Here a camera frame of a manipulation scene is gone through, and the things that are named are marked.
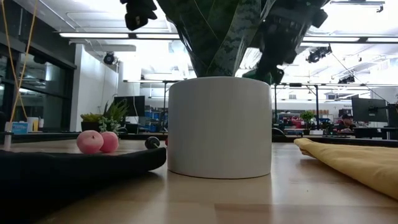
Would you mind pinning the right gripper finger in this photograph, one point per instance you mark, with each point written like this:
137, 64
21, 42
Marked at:
263, 68
277, 73

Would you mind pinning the green toy vegetable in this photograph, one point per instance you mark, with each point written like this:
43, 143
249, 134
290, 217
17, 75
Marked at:
248, 77

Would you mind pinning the small pink toy peach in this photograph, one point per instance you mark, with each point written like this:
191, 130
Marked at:
89, 142
111, 142

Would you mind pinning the black ceiling track light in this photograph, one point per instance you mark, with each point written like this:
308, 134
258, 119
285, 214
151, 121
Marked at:
346, 80
317, 55

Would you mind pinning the long ceiling light fixture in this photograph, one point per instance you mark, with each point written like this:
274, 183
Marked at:
93, 35
329, 39

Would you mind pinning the black ceiling spotlight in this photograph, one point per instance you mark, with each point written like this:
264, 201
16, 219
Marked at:
109, 58

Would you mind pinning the small green background plant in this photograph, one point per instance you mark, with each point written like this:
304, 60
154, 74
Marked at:
307, 116

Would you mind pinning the green snake plant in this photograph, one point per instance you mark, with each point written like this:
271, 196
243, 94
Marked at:
217, 37

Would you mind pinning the white round plant pot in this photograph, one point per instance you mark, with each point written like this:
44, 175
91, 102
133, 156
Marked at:
217, 130

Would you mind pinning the person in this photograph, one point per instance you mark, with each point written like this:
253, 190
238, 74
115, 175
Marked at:
345, 124

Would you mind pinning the black computer monitor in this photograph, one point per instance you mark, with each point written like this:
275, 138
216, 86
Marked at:
129, 105
393, 115
368, 109

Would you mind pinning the succulent plant in black pot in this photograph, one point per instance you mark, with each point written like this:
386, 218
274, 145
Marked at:
115, 115

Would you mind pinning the yellow folded cloth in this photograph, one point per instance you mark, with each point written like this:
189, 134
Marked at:
357, 165

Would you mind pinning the large red toy fruit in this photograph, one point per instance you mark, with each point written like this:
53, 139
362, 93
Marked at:
166, 142

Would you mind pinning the small dark round fruit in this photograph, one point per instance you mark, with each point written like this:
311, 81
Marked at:
152, 143

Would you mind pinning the small white cup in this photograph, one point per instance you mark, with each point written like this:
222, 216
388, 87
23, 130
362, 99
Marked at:
41, 123

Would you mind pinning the blue white label box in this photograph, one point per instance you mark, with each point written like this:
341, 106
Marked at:
20, 128

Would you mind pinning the black folded cloth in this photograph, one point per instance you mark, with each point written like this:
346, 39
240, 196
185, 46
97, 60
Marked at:
62, 174

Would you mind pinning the black background workstation frame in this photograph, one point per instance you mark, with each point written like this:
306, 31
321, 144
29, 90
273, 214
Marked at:
165, 105
316, 105

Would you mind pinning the black aluminium rig frame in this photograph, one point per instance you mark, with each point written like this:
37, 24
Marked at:
46, 137

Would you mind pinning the small white cylinder post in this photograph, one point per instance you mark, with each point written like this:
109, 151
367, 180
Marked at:
7, 143

